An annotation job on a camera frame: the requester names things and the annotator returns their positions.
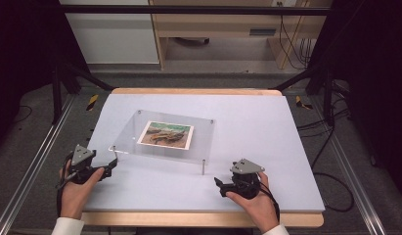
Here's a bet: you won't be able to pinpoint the clear acrylic photo frame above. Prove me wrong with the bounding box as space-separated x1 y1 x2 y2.
108 109 217 176

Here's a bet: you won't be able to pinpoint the left hand-held gripper cable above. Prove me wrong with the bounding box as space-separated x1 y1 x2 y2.
55 159 75 217

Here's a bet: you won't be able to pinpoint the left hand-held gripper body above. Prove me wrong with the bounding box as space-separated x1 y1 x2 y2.
67 144 107 185

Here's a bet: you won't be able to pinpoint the right hand-held gripper cable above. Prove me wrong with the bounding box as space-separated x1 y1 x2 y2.
258 181 282 223

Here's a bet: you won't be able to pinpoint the painted boats photo print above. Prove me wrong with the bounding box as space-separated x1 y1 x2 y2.
136 120 195 151

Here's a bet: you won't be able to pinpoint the black curtain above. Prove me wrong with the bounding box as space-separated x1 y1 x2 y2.
0 0 91 155
305 0 402 200

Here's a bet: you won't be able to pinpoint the long black floor cable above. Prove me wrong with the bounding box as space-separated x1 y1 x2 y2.
296 107 355 213

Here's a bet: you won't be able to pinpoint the thin black floor cable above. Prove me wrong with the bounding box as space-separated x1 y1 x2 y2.
12 104 33 124

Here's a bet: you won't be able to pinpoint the black metal stand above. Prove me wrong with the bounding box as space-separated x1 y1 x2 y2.
269 62 337 127
51 61 115 125

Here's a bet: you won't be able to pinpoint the wooden table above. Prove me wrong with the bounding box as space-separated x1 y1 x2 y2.
80 87 325 229

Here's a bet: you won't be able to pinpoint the light wooden desk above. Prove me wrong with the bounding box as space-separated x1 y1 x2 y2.
149 0 334 71

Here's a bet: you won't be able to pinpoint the person's left hand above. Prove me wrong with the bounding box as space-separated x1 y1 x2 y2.
59 160 106 220

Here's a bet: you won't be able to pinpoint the hand-held gripper cable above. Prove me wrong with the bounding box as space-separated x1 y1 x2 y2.
258 181 282 223
55 159 75 217

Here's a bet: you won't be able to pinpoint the black horizontal frame bar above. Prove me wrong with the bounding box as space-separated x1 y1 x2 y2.
58 4 332 17

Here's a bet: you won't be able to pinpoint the yellow black floor tape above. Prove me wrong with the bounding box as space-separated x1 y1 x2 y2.
86 94 100 112

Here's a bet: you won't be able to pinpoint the aluminium floor rail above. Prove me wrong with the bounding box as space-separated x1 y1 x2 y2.
0 94 76 235
314 97 387 235

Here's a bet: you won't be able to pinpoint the yellow clamp right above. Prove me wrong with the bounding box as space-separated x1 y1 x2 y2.
294 95 314 111

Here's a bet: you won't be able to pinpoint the white cabinet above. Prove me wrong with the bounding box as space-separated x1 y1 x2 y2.
59 0 160 66

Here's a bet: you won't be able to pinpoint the black cables at desk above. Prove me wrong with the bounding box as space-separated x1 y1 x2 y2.
278 2 313 71

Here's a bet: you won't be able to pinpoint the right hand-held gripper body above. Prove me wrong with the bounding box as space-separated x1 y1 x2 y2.
229 158 266 201

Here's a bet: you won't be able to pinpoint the person's right hand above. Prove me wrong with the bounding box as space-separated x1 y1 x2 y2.
225 171 280 234

